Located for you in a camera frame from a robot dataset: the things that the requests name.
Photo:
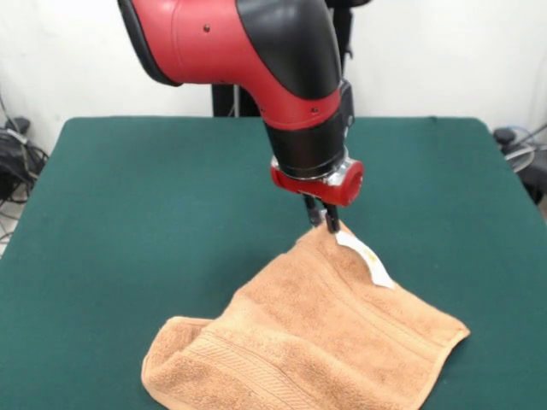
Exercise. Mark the dark green table cloth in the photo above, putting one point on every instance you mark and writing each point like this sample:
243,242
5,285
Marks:
107,235

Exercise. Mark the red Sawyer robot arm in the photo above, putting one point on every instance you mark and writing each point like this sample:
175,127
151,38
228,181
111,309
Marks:
205,42

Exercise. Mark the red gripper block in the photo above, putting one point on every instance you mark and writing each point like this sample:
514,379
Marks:
346,190

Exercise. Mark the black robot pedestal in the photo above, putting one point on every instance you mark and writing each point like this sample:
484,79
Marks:
222,100

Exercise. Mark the peach terry towel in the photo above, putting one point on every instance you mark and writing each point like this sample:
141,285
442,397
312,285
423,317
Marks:
299,333

